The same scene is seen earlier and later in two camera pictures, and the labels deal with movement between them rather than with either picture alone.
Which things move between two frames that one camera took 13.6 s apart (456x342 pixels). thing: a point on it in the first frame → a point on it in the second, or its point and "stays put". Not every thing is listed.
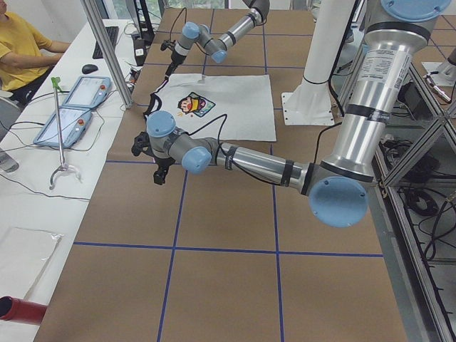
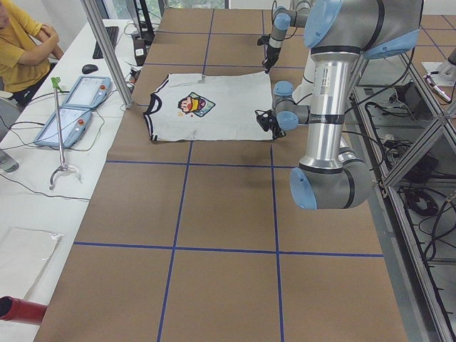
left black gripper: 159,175 → 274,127
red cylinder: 21,310 stays put
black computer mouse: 87,68 stays put
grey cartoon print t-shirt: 223,107 stays put
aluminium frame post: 120,78 stays put
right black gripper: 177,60 → 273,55
